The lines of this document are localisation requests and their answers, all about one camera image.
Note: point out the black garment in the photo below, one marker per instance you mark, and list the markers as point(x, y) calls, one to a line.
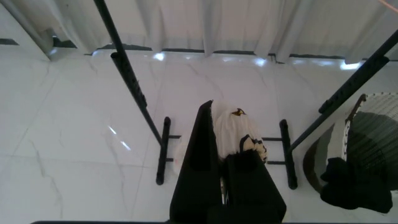
point(354, 186)

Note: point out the black clothes rack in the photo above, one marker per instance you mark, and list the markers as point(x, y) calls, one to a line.
point(130, 79)

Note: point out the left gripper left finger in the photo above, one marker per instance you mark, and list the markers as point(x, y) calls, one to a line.
point(199, 174)

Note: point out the white curtain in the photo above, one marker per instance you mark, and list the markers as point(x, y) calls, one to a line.
point(236, 21)

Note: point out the cream printed garment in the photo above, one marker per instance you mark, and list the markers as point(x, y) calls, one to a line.
point(230, 133)

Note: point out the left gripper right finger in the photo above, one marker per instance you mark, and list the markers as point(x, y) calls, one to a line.
point(252, 193)

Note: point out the white laundry basket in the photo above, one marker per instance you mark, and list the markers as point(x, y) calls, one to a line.
point(373, 137)

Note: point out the pink clothes hanger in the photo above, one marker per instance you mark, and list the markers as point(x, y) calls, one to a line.
point(388, 6)

